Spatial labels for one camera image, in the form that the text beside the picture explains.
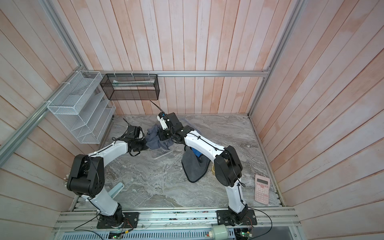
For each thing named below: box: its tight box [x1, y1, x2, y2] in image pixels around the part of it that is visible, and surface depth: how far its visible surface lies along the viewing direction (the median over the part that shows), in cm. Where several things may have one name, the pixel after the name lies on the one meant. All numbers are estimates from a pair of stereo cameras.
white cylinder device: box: [209, 224, 229, 240], surface depth 65 cm
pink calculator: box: [254, 174, 270, 205], surface depth 83 cm
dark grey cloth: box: [145, 124, 174, 150], surface depth 84 cm
